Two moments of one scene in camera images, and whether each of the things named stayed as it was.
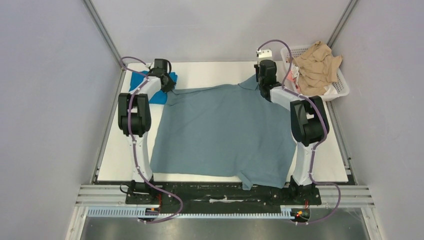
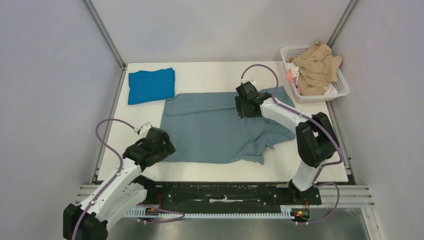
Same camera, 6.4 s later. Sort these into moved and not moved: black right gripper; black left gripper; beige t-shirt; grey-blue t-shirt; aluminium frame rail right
Moved: grey-blue t-shirt; black right gripper; black left gripper
Not moved: beige t-shirt; aluminium frame rail right
